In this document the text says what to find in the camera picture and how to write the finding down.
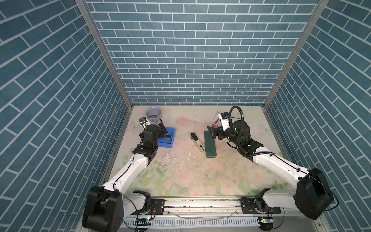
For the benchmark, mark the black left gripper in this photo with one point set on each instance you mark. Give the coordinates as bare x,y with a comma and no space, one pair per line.
161,133

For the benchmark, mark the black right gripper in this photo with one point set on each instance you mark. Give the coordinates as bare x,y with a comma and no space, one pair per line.
220,131

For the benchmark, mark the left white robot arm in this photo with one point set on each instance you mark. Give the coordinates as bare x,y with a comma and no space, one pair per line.
107,205

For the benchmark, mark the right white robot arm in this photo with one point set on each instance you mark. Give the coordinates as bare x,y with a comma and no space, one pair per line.
310,195

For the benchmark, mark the blue plastic bin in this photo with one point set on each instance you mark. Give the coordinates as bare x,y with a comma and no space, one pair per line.
168,140

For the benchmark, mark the white toothpaste box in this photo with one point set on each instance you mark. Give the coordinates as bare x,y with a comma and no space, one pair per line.
217,121

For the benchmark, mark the green rectangular box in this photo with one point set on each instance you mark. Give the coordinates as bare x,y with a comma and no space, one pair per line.
210,147

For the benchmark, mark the beige stapler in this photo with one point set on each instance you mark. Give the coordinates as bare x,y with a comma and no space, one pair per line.
195,140

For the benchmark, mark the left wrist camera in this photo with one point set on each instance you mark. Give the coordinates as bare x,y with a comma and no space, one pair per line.
143,122

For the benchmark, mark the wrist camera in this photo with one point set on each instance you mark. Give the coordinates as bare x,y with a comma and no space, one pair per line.
225,120
143,122

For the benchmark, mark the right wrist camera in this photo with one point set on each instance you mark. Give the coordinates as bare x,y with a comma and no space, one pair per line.
225,120

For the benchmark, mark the metal base rail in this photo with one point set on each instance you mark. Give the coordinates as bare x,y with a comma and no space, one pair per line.
206,212

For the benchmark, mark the metal corner post left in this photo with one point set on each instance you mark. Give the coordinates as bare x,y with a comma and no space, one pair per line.
88,17

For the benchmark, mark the metal corner post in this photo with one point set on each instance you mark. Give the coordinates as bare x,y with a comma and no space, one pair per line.
317,12
88,17

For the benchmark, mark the metal corner post right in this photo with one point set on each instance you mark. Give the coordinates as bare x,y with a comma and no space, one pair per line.
317,12

